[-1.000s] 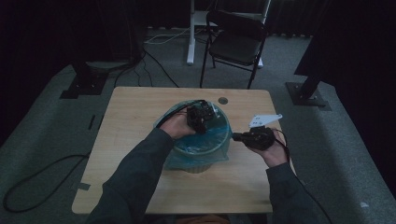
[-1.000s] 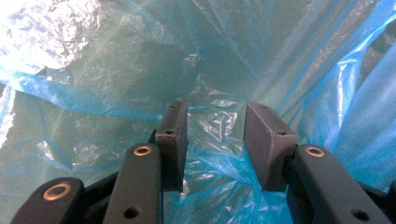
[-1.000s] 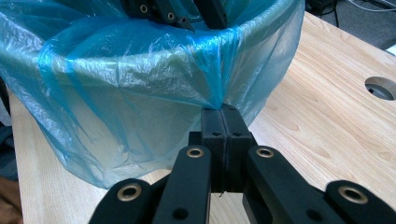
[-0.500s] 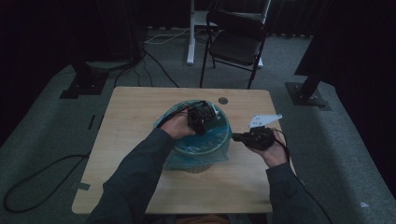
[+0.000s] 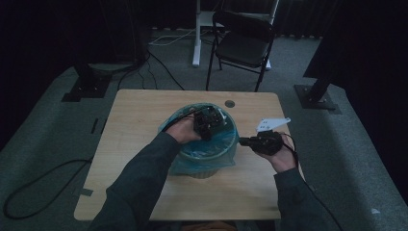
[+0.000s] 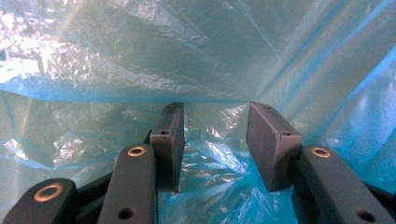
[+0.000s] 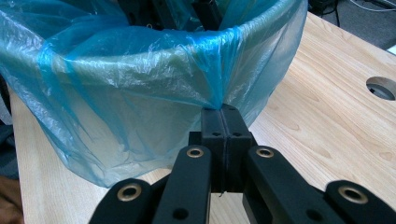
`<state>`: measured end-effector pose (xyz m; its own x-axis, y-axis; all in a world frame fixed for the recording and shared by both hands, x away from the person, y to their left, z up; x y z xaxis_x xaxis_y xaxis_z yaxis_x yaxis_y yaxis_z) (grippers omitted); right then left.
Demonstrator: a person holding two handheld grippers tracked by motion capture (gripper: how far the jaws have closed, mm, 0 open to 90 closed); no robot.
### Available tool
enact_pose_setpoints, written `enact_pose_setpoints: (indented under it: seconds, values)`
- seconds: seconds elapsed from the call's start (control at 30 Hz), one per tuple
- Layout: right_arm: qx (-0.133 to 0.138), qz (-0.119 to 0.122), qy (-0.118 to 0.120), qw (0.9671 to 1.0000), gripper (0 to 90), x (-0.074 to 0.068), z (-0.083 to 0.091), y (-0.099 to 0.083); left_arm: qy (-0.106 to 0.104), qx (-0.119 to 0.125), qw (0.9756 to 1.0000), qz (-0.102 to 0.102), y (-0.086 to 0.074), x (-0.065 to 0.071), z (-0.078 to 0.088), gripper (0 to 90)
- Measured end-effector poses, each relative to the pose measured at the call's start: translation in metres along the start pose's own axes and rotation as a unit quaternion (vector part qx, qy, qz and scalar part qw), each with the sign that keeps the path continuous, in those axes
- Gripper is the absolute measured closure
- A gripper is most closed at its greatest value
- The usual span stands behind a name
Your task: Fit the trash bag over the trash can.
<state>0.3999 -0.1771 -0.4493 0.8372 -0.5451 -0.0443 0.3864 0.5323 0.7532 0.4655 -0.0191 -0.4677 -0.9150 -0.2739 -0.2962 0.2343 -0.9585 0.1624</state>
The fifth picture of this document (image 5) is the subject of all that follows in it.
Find white floor cable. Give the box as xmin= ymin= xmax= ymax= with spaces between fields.
xmin=148 ymin=28 xmax=197 ymax=46

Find person's right hand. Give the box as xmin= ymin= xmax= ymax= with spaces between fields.
xmin=257 ymin=132 xmax=298 ymax=174

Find black tape strips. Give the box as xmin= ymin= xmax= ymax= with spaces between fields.
xmin=89 ymin=117 xmax=108 ymax=135

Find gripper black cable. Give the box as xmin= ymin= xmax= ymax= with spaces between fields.
xmin=281 ymin=132 xmax=344 ymax=231
xmin=161 ymin=105 xmax=214 ymax=133

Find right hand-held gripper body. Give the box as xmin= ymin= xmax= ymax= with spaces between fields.
xmin=248 ymin=116 xmax=293 ymax=157

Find blue plastic trash bag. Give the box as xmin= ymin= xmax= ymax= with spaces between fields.
xmin=158 ymin=102 xmax=241 ymax=177

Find long black floor cable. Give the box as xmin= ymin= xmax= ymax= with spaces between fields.
xmin=2 ymin=158 xmax=94 ymax=221

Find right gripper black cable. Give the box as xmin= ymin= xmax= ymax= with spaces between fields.
xmin=281 ymin=132 xmax=344 ymax=231

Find white desk frame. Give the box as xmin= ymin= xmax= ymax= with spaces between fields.
xmin=191 ymin=0 xmax=281 ymax=71

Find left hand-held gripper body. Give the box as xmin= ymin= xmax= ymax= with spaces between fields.
xmin=192 ymin=106 xmax=229 ymax=141

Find person's left hand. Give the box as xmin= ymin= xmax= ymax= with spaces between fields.
xmin=166 ymin=115 xmax=203 ymax=145

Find black stand with square base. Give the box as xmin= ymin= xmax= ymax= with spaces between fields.
xmin=61 ymin=62 xmax=113 ymax=103

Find green ribbed trash bin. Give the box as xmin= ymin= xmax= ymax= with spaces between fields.
xmin=177 ymin=102 xmax=239 ymax=180

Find black floor cables bundle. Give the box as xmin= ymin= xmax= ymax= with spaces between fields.
xmin=116 ymin=50 xmax=186 ymax=91

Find black folding chair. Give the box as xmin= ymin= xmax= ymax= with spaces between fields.
xmin=205 ymin=11 xmax=277 ymax=93

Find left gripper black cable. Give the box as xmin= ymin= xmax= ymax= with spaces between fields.
xmin=161 ymin=105 xmax=214 ymax=133

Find black slanted stand with base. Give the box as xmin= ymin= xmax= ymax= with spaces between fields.
xmin=294 ymin=32 xmax=343 ymax=116

